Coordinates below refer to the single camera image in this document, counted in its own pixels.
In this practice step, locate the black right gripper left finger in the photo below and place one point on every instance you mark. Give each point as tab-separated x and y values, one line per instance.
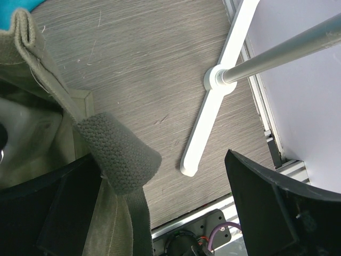
50	214

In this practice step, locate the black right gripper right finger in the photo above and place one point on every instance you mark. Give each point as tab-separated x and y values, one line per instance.
280	215

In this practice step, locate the olive green canvas bag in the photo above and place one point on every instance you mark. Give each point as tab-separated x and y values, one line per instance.
43	129

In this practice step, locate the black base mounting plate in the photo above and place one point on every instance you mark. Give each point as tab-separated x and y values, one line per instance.
198	230

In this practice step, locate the white metal clothes rack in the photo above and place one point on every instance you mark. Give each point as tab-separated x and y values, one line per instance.
222	79

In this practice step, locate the teal shirt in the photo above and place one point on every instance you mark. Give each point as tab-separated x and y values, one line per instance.
7	8

